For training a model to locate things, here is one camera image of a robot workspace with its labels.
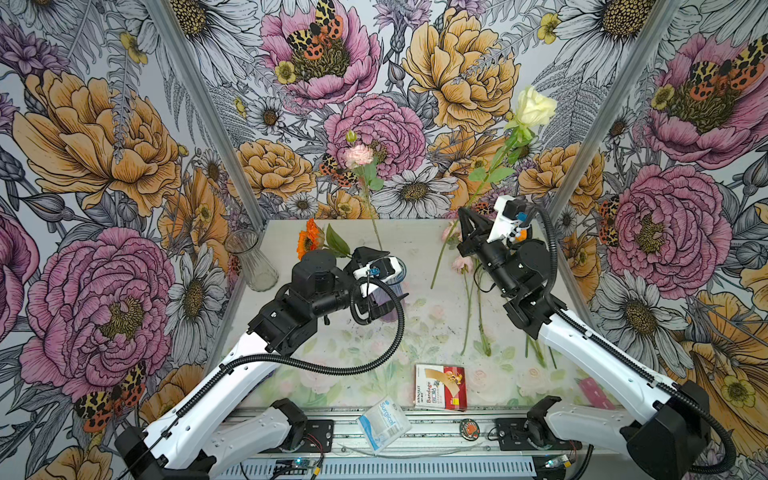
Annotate pink rose flower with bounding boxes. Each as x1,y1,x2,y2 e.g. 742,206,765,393
452,255,492,357

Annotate orange gerbera flower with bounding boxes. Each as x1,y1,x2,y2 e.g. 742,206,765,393
296,219,352,260

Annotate aluminium corner post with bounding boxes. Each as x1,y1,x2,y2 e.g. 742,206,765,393
548,1,683,220
147,1,269,233

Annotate left black corrugated cable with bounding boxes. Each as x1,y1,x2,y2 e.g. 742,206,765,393
119,278,407,463

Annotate black corrugated cable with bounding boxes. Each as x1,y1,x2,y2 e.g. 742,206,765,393
119,278,407,463
527,203,738,475

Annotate clear ribbed glass vase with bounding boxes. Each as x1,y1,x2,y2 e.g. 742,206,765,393
225,229,279,292

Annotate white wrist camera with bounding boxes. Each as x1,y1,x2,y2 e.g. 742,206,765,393
352,255,406,298
487,195,529,243

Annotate blue purple glass vase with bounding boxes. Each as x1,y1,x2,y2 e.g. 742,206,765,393
371,256,407,307

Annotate slotted white cable duct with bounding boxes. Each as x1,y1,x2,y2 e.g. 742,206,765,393
218,455,537,479

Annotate small green circuit board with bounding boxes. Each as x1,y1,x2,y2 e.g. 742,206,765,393
274,457,317,471

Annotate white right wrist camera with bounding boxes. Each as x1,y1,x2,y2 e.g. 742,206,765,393
487,195,529,243

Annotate left aluminium corner post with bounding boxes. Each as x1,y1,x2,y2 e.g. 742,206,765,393
147,1,269,233

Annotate red bandage box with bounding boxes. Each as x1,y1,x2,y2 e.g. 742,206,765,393
414,364,468,412

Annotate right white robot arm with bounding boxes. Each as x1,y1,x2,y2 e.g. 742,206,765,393
458,208,712,479

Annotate orange yellow flower stems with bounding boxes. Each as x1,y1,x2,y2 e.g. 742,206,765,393
524,337,557,369

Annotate right aluminium corner post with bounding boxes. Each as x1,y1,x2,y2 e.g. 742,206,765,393
548,1,683,220

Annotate white blue tissue pack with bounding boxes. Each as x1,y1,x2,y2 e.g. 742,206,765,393
357,397,412,454

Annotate pink clear plastic tube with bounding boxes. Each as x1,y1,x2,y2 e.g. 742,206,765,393
578,377,615,410

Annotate right black corrugated cable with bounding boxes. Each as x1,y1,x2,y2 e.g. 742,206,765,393
527,203,738,475

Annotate cream white rose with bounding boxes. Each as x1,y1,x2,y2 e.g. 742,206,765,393
430,85,559,290

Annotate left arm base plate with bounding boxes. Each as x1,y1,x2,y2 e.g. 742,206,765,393
282,419,335,454

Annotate pink carnation stem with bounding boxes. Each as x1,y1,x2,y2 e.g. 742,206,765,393
341,130,384,250

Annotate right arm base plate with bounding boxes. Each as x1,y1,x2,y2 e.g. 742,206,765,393
486,417,582,451

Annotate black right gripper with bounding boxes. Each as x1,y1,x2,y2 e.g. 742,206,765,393
457,206,518,296

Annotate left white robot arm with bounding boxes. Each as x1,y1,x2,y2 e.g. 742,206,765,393
115,247,406,479

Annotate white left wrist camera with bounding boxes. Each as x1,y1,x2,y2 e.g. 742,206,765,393
352,255,406,298

